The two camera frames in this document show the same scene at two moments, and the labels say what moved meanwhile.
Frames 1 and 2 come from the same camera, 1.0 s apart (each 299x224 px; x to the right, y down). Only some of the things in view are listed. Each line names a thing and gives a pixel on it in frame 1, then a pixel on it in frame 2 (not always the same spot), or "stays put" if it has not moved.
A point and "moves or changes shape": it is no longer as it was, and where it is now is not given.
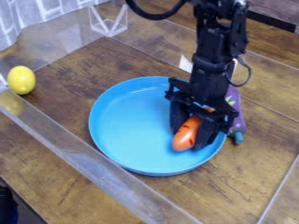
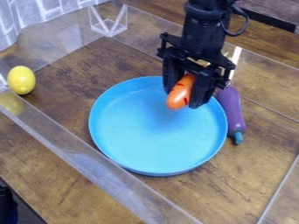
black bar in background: (270, 20) stays put
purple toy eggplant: (238, 128) stays put
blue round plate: (130, 128) stays put
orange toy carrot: (185, 137) moves or changes shape
